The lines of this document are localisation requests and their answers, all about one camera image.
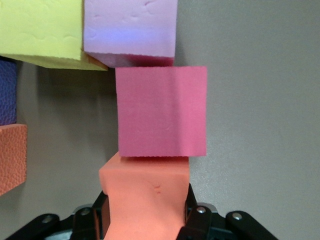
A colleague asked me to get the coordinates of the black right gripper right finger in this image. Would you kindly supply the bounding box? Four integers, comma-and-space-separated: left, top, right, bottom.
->
177, 183, 278, 240

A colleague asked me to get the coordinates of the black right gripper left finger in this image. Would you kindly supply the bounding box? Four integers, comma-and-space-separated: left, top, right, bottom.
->
4, 191, 111, 240

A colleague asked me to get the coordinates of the orange foam cube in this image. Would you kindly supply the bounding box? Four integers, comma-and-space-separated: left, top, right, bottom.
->
98, 152, 190, 240
0, 124, 28, 197

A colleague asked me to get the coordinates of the red foam cube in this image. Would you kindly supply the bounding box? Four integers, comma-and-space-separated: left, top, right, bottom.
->
114, 66, 208, 158

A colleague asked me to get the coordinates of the purple foam cube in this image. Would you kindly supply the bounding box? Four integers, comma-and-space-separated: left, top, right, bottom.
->
0, 56, 18, 126

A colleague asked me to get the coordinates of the yellow foam cube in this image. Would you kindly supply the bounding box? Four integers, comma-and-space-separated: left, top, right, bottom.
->
0, 0, 110, 72

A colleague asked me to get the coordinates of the pink foam cube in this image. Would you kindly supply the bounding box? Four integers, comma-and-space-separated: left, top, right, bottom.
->
82, 0, 179, 68

